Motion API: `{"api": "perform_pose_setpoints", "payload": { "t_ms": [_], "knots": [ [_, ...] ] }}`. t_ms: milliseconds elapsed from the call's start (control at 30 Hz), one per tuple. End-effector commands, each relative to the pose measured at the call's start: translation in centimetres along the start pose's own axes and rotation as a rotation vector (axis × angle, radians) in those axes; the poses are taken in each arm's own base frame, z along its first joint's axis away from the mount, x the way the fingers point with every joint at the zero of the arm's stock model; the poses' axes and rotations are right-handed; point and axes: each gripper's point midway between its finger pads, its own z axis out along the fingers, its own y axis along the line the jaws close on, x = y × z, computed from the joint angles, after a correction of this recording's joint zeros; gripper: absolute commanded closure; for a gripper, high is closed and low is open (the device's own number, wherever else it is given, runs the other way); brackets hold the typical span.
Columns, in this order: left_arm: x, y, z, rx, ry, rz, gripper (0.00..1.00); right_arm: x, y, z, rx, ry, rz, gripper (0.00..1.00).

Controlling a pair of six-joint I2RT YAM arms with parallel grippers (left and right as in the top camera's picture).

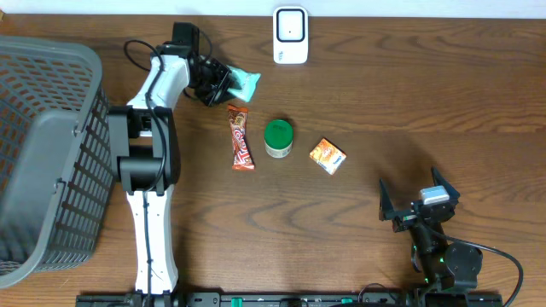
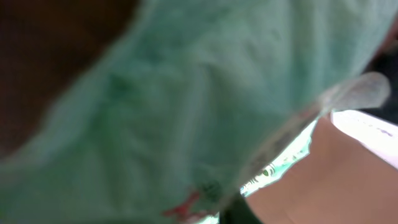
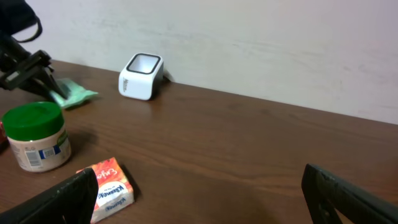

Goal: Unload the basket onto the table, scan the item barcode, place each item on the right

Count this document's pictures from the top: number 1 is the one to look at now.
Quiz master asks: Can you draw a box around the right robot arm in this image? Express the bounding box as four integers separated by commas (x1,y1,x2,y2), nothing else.
379,168,483,306

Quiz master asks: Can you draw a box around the red Top chocolate bar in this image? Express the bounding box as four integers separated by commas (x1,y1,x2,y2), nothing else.
228,105,255,171

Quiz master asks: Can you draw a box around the grey plastic basket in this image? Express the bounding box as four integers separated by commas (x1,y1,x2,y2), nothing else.
1,36,114,288

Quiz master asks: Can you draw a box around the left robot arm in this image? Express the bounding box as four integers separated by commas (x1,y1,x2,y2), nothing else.
108,41,230,297

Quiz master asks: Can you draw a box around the teal wet wipes pack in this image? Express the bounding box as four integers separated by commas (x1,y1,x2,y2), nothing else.
228,66,261,103

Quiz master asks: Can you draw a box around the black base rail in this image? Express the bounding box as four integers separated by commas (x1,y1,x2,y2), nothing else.
75,291,504,307

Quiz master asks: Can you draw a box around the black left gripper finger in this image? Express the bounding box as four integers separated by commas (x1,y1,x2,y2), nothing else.
212,59,241,90
204,89,233,107

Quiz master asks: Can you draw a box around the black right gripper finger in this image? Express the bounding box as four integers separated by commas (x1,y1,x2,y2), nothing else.
379,179,395,216
431,166,460,200

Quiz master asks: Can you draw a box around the orange tissue pack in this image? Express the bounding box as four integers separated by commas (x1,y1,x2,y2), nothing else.
310,138,346,175

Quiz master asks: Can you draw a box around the green lid jar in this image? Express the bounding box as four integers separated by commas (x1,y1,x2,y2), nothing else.
264,119,293,159

